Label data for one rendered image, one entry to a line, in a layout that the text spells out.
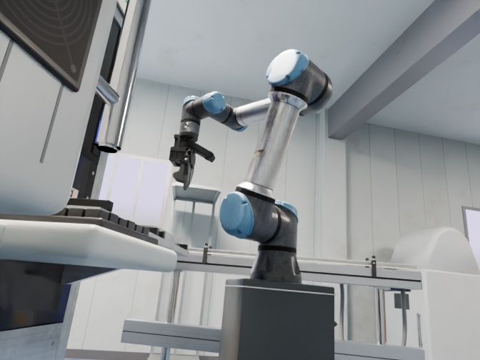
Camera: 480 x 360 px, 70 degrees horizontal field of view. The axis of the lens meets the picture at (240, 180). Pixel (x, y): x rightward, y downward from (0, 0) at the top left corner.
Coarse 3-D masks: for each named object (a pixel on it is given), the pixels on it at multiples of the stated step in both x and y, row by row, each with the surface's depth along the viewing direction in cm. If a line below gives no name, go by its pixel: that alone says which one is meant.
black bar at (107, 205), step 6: (72, 198) 65; (66, 204) 65; (72, 204) 65; (78, 204) 65; (84, 204) 64; (90, 204) 64; (96, 204) 64; (102, 204) 64; (108, 204) 64; (108, 210) 64
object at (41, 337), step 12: (48, 324) 111; (60, 324) 117; (0, 336) 91; (12, 336) 96; (24, 336) 101; (36, 336) 106; (48, 336) 111; (0, 348) 92; (12, 348) 96; (24, 348) 101; (36, 348) 106; (48, 348) 112
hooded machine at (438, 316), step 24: (408, 240) 394; (432, 240) 360; (456, 240) 366; (432, 264) 349; (456, 264) 357; (432, 288) 337; (456, 288) 344; (408, 312) 351; (432, 312) 329; (456, 312) 337; (408, 336) 346; (432, 336) 322; (456, 336) 329
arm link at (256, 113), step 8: (328, 80) 105; (328, 88) 99; (328, 96) 101; (248, 104) 126; (256, 104) 121; (264, 104) 118; (320, 104) 101; (232, 112) 129; (240, 112) 126; (248, 112) 124; (256, 112) 121; (264, 112) 118; (304, 112) 108; (312, 112) 107; (232, 120) 130; (240, 120) 127; (248, 120) 125; (256, 120) 123; (264, 120) 122; (232, 128) 134; (240, 128) 134
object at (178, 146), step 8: (176, 136) 128; (184, 136) 128; (192, 136) 128; (176, 144) 127; (184, 144) 127; (176, 152) 125; (184, 152) 125; (192, 152) 125; (176, 160) 123; (192, 160) 125
